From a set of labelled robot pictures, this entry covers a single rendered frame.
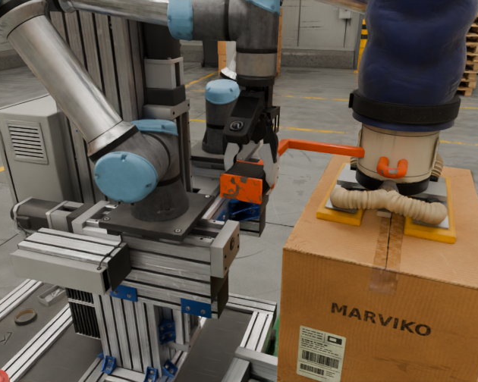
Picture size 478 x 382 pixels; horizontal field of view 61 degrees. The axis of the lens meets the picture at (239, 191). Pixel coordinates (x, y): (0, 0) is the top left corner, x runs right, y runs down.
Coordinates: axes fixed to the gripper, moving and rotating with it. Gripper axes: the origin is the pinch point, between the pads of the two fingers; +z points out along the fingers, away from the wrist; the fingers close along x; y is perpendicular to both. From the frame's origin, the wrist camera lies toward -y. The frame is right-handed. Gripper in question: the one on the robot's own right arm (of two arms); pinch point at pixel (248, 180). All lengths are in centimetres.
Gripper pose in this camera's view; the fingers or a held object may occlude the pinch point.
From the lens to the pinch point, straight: 82.2
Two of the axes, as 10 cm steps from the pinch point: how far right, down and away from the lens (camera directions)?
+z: -0.2, 9.1, 4.2
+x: -9.2, -1.8, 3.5
